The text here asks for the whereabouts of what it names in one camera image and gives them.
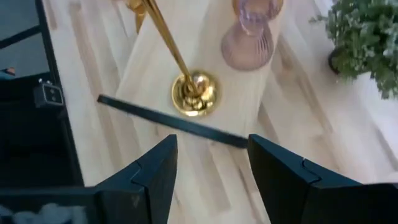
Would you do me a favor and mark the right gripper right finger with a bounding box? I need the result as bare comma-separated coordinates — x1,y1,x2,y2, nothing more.
248,134,358,224

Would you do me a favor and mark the small black camera box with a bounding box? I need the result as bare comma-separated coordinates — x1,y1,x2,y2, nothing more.
33,79,65,109

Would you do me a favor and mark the wooden shelf with black legs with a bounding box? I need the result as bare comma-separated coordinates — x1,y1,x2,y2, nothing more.
96,0,292,149

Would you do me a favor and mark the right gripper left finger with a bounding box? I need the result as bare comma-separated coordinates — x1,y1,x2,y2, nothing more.
95,134,178,224

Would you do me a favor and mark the tall brass candlestick holder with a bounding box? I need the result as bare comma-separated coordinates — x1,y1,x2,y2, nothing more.
126,0,147,34
141,0,221,118

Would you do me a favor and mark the clear glass bowl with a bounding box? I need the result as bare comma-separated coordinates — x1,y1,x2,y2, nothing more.
221,0,284,72

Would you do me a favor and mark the green plant in dark pot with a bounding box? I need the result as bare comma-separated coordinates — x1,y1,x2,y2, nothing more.
309,0,398,100

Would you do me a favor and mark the black aluminium table frame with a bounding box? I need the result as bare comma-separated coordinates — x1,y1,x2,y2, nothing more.
0,0,85,187

